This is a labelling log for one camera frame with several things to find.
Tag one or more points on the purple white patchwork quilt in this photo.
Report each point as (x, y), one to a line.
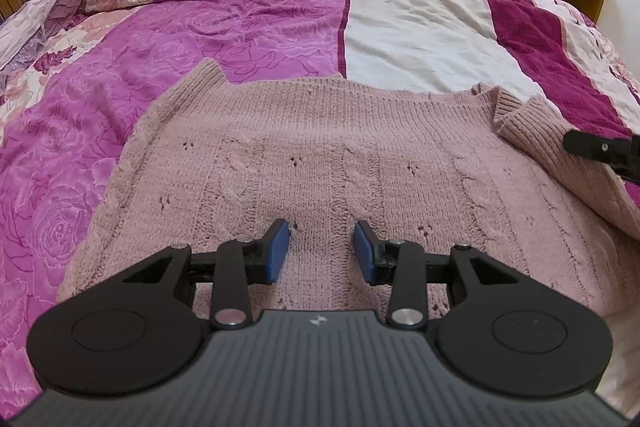
(225, 32)

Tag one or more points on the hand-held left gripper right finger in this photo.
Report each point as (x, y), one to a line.
(367, 252)

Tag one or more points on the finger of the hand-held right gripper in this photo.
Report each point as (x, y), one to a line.
(600, 149)

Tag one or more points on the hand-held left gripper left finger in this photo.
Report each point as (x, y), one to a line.
(277, 252)

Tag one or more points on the magenta waffle blanket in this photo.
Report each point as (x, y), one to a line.
(545, 42)

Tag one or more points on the pink knitted sweater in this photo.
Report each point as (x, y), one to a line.
(350, 147)

